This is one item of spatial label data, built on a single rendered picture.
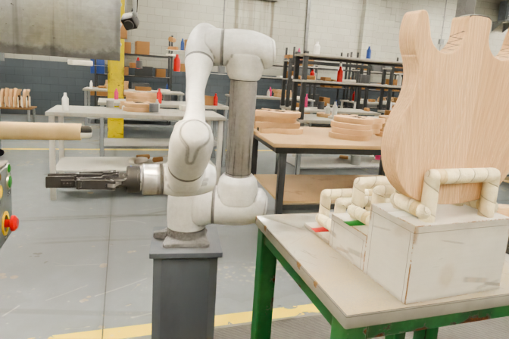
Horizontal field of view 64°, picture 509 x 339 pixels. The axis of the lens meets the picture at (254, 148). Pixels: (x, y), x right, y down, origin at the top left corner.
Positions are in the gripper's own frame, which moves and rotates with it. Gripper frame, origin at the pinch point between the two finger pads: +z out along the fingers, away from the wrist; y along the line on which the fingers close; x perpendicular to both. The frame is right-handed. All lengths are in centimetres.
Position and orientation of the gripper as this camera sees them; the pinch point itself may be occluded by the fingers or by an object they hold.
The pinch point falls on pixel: (60, 180)
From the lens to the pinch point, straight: 120.4
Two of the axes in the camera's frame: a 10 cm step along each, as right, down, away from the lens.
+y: -3.1, -1.9, 9.3
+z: -9.5, -0.1, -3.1
